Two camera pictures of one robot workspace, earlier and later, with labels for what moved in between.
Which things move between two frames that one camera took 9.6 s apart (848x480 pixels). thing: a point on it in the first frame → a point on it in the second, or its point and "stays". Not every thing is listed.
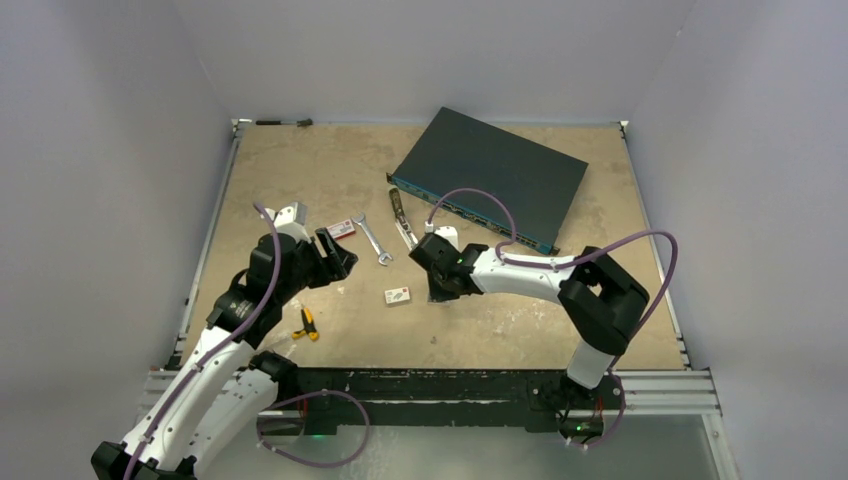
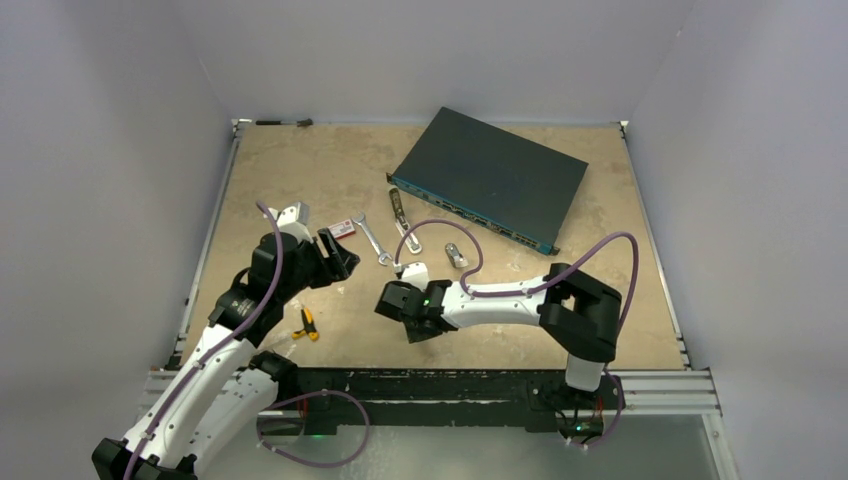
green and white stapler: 400,219 stays
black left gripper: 337,260 stays
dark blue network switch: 506,182 stays
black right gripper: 438,294 → 415,333
